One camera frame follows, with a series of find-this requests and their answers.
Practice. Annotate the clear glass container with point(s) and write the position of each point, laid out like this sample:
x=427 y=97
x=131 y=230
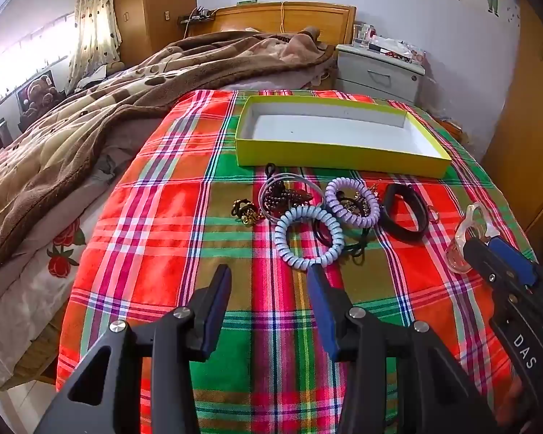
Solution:
x=363 y=35

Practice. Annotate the white nightstand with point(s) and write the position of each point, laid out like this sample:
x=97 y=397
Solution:
x=375 y=77

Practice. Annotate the brown teddy bear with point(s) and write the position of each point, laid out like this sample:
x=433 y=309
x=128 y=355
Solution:
x=38 y=97

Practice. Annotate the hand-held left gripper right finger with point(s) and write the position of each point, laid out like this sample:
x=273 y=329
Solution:
x=321 y=307

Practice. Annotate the wooden wardrobe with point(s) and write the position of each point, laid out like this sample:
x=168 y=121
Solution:
x=163 y=9
x=525 y=144

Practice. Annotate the floral bedsheet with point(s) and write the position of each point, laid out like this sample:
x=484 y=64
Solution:
x=49 y=257

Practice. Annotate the person's right hand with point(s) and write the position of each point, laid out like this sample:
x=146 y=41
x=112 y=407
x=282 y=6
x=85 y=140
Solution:
x=511 y=395

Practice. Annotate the dotted curtain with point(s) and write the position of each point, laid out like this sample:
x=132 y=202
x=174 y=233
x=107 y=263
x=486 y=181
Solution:
x=92 y=31

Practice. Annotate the window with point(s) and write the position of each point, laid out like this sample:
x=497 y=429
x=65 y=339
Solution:
x=22 y=58

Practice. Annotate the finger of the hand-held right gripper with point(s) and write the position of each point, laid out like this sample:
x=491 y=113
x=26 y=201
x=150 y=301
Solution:
x=511 y=262
x=479 y=260

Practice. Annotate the wooden headboard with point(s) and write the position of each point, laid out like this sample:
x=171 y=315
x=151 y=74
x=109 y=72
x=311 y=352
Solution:
x=253 y=18

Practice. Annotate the green cardboard box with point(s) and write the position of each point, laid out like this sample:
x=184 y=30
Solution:
x=321 y=156

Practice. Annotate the clear hair claw clip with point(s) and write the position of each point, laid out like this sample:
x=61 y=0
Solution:
x=473 y=212

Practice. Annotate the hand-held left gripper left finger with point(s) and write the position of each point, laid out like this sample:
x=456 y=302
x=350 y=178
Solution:
x=217 y=307

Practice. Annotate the clutter on nightstand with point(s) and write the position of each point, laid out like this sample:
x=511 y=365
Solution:
x=398 y=49

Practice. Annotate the power strip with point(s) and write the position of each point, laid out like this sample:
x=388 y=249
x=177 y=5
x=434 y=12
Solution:
x=197 y=16

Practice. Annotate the brown patterned blanket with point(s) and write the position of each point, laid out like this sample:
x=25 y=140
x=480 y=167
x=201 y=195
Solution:
x=72 y=144

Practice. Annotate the plaid cloth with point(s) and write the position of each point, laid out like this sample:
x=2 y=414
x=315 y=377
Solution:
x=163 y=235

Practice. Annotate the black wristband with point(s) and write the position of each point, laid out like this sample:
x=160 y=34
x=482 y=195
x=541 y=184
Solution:
x=400 y=230

